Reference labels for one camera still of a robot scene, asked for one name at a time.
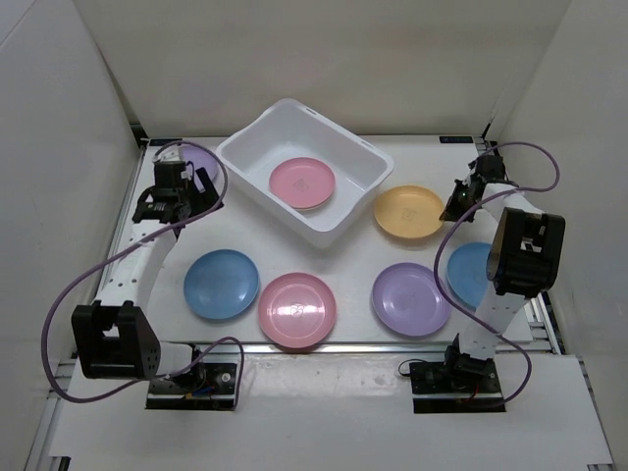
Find orange yellow plate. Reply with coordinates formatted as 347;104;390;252
374;184;445;240

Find blue plate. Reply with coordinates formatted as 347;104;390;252
446;242;491;309
183;249;260;322

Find pink plate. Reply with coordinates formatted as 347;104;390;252
258;273;338;349
269;157;336;210

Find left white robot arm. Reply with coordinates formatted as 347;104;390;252
71;160;222;393

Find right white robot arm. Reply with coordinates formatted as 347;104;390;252
440;152;565;393

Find white plastic bin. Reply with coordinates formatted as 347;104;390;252
216;98;394;248

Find purple plate back left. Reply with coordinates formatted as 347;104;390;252
180;145;219;182

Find purple plate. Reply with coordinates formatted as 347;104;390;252
180;145;219;182
371;262;451;338

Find white table board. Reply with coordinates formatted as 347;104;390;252
147;135;497;344

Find purple plate front right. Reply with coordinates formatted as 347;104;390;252
371;262;451;338

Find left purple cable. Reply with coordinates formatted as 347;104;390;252
41;140;245;408

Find purple cable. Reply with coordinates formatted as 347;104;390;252
41;140;245;408
434;140;562;406

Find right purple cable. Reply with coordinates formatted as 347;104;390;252
434;140;562;406

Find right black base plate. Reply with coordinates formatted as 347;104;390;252
397;359;506;414

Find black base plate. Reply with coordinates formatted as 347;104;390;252
145;362;239;411
397;359;506;414

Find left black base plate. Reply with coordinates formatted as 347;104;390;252
145;362;239;411

